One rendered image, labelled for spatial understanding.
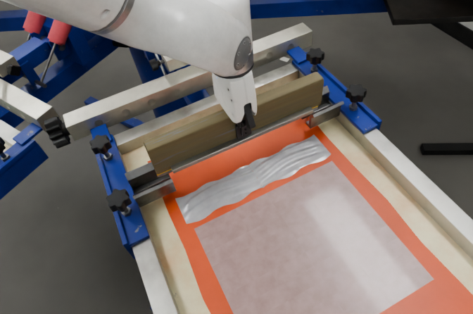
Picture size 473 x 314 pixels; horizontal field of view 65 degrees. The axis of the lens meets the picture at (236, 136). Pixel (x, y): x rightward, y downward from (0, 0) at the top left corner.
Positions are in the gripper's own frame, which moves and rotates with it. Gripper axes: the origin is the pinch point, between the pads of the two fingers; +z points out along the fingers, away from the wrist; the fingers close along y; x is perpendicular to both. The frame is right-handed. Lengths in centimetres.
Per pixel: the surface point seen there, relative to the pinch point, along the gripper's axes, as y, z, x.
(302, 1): -55, 16, 51
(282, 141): -1.3, 13.7, 11.1
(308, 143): 3.0, 13.0, 15.6
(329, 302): 34.0, 14.0, -0.6
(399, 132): -41, 108, 111
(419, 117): -44, 108, 128
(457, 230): 35.1, 10.6, 26.0
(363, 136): 9.1, 10.5, 25.9
